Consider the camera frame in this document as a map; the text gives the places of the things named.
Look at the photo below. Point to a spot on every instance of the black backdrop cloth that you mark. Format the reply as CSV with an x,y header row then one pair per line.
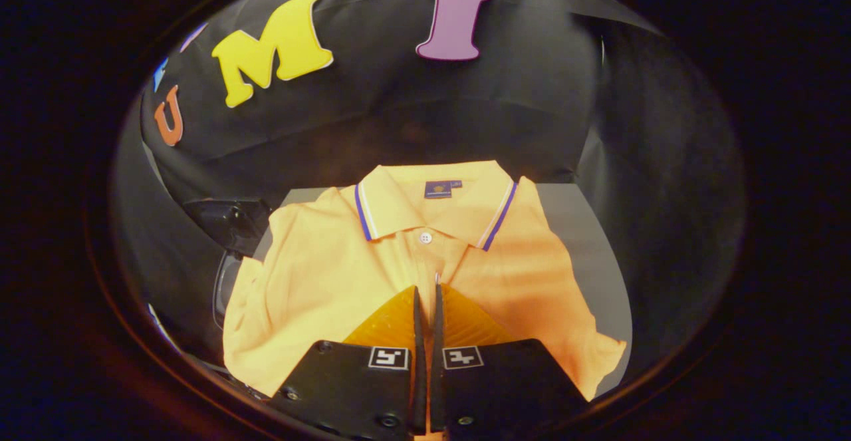
x,y
399,108

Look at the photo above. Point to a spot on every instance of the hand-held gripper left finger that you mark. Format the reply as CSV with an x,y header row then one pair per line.
x,y
419,361

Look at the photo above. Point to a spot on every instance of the orange polo shirt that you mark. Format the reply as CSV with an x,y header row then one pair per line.
x,y
319,275

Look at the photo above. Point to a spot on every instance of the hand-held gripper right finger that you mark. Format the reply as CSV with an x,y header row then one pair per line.
x,y
437,361

